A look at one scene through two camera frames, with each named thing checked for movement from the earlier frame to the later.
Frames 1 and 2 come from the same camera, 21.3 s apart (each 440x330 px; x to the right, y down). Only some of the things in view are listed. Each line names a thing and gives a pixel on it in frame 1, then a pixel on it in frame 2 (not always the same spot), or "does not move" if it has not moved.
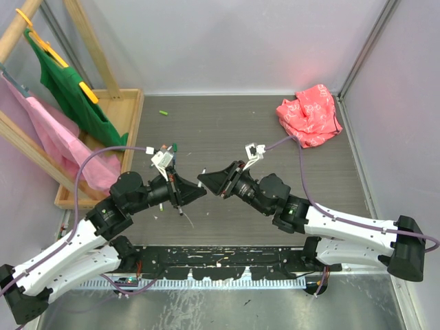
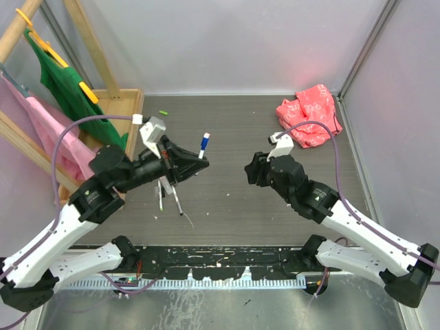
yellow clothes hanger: [83, 86] does not move
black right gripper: [223, 182] → [259, 163]
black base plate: [220, 262] does not move
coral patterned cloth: [311, 116] does not move
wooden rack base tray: [123, 108] does not move
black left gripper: [181, 190] → [176, 160]
